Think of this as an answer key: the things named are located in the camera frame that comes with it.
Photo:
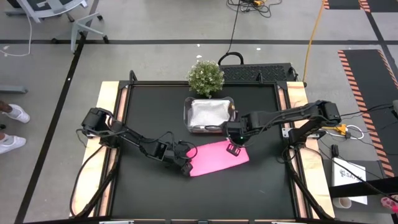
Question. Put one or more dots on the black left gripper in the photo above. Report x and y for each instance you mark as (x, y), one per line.
(178, 158)

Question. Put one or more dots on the white office chair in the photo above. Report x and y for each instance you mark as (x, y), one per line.
(75, 31)

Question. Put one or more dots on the pink microfiber towel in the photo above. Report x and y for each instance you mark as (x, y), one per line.
(217, 158)

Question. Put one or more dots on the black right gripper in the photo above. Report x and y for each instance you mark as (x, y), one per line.
(239, 139)

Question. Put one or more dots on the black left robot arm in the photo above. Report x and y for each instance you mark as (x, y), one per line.
(124, 135)

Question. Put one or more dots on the grey desk foot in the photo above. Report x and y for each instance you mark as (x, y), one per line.
(12, 89)

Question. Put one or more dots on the artificial green potted plant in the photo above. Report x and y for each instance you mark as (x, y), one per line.
(205, 77)

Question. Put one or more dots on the hazard-striped black floor mat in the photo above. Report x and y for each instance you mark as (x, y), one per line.
(367, 81)
(342, 3)

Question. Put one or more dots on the white printed box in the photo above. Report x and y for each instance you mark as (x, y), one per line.
(345, 183)

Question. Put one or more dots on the yellow power plug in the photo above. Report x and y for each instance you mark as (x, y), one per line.
(341, 128)

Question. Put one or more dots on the black power adapter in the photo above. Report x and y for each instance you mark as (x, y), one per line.
(335, 151)

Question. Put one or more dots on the wooden side board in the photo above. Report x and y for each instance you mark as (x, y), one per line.
(90, 174)
(314, 174)

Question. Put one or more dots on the pink patterned object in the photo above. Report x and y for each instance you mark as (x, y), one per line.
(390, 203)

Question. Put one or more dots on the left wooden side board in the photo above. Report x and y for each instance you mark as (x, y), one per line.
(90, 174)

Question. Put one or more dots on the black perforated computer case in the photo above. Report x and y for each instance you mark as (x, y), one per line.
(255, 73)

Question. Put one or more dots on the white sneakers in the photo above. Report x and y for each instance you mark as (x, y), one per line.
(15, 113)

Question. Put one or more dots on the grey waffle-weave towel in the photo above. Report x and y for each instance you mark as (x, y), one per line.
(210, 112)

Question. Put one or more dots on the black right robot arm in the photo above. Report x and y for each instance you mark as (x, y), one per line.
(295, 113)

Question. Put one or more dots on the beige tape roll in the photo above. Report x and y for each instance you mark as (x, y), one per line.
(337, 202)

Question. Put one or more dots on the black flat beam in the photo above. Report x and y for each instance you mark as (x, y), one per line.
(357, 188)

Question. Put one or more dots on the right wooden side board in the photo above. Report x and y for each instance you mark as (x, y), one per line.
(314, 174)

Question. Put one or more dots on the clear plastic bin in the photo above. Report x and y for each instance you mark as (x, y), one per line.
(186, 115)

